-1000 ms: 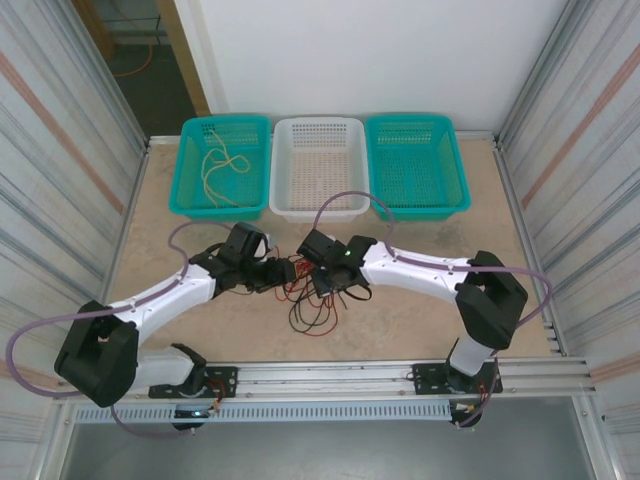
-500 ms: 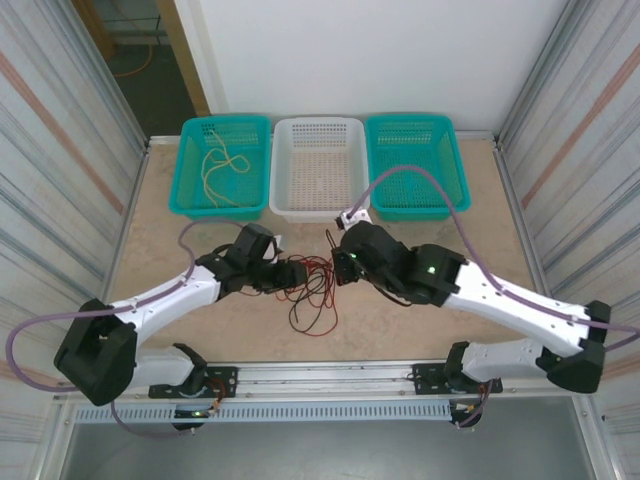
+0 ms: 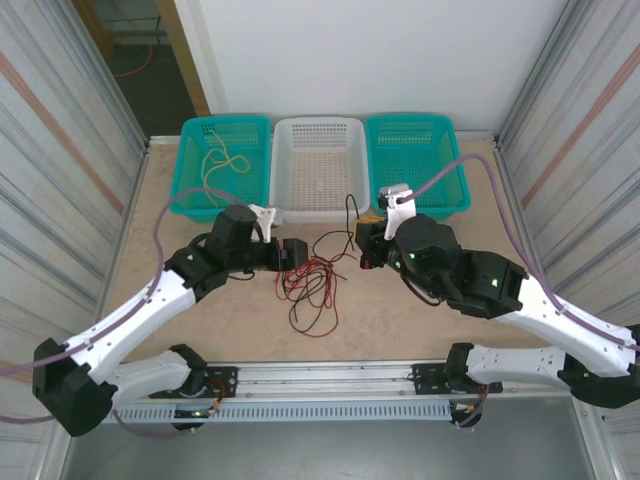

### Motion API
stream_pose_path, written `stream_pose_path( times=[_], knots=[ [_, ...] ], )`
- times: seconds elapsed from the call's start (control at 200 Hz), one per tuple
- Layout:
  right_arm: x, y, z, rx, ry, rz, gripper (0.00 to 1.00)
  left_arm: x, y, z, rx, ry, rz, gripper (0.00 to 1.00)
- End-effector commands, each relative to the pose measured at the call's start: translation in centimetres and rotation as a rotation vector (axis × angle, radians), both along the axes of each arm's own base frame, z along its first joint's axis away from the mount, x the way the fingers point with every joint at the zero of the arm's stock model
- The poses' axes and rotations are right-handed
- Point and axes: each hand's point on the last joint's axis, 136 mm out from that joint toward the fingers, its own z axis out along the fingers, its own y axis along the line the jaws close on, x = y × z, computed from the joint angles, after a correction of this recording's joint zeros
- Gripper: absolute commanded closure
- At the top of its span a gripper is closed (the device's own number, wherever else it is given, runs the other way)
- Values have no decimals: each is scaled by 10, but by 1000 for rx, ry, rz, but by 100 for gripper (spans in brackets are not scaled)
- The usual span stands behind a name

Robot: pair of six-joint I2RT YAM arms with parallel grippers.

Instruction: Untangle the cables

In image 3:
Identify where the teal perforated plastic basket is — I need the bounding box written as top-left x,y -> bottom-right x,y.
168,115 -> 274,225
364,114 -> 474,223

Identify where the wooden door frame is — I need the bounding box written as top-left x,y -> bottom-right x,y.
154,0 -> 212,117

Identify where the thin yellow cable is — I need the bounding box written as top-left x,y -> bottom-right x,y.
200,128 -> 251,209

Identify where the aluminium table edge frame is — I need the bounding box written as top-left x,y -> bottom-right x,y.
82,130 -> 601,451

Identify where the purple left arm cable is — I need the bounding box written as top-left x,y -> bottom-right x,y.
0,187 -> 254,439

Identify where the right gripper black motor cable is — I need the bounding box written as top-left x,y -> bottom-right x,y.
403,272 -> 444,306

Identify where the grey slotted cable duct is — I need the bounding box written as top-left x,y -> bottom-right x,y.
114,402 -> 454,425

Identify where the orange floor cable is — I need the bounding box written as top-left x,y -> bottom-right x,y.
113,43 -> 157,79

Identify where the thin black cable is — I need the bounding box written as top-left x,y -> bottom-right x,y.
310,193 -> 362,261

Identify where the wooden plank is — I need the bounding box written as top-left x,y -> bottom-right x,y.
71,0 -> 117,61

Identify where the white perforated plastic basket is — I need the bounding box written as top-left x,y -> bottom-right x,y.
269,117 -> 372,225

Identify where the red wire bundle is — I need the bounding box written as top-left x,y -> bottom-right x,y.
277,259 -> 342,336

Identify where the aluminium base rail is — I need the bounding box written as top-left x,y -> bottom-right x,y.
59,360 -> 506,401

